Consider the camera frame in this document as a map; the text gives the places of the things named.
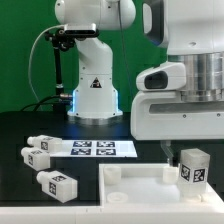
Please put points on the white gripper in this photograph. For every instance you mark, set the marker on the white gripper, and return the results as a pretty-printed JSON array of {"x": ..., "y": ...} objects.
[{"x": 163, "y": 116}]

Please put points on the white square tabletop tray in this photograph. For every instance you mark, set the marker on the white square tabletop tray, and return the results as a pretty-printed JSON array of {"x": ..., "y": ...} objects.
[{"x": 142, "y": 186}]

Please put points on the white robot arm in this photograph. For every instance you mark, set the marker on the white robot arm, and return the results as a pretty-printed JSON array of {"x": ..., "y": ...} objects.
[{"x": 180, "y": 93}]

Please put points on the white L-shaped fence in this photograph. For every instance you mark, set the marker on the white L-shaped fence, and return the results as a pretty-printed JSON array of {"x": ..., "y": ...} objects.
[{"x": 107, "y": 215}]

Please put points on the white marker sheet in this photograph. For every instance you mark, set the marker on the white marker sheet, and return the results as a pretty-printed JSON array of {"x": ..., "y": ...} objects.
[{"x": 96, "y": 148}]

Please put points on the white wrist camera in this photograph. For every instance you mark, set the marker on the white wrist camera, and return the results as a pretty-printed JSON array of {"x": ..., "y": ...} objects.
[{"x": 166, "y": 77}]

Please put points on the black camera stand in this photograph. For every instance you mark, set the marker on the black camera stand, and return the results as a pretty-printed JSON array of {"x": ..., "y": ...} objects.
[{"x": 62, "y": 41}]

